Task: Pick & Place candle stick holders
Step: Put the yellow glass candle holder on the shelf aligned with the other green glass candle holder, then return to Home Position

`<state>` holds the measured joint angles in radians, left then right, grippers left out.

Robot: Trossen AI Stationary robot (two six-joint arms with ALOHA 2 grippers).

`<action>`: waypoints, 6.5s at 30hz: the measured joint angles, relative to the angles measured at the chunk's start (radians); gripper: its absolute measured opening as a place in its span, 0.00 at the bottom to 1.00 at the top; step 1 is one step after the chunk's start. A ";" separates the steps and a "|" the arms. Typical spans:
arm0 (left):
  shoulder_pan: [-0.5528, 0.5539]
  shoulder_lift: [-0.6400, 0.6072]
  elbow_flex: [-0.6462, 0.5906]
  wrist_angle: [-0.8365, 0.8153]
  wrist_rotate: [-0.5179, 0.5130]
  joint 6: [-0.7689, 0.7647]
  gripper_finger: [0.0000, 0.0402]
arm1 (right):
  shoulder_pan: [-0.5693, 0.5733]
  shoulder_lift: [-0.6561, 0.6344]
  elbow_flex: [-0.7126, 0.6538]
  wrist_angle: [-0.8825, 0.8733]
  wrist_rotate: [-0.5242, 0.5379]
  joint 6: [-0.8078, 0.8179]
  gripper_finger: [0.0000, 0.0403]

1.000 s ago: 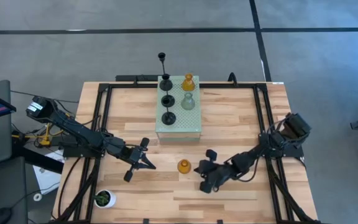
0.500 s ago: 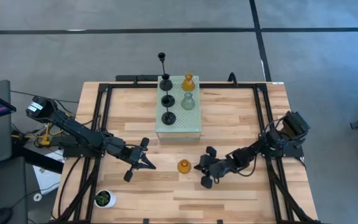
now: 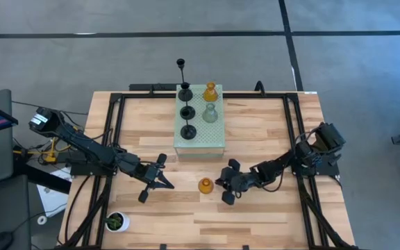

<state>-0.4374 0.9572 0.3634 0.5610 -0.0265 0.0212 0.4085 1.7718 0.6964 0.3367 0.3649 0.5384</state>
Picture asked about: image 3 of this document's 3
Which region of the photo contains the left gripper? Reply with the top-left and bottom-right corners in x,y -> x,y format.
133,153 -> 175,204

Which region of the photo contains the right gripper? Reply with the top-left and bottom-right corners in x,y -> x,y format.
215,158 -> 259,206

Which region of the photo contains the amber glass candle holder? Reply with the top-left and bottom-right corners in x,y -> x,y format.
197,177 -> 215,195
202,81 -> 219,103

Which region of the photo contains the black metal candlestick holder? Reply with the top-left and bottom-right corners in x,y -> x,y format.
180,81 -> 197,121
180,106 -> 197,140
175,58 -> 194,103

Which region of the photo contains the clear glass candle holder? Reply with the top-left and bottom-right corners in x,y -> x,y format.
201,102 -> 219,124

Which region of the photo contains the green perforated metal shelf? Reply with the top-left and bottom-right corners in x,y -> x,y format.
173,84 -> 226,159

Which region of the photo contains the white pot with green plant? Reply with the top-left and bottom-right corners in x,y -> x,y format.
104,210 -> 131,233

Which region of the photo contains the white paper sheet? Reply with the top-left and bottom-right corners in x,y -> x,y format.
35,165 -> 74,218

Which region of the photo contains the black floor strut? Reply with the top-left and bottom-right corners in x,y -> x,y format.
12,161 -> 73,194

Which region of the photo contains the black aluminium table frame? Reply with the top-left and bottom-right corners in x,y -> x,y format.
57,90 -> 360,250

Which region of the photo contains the thin black floor cable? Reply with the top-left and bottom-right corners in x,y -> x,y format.
11,100 -> 90,116

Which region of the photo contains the yellow cable bundle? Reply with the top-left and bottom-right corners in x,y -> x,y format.
14,126 -> 81,165

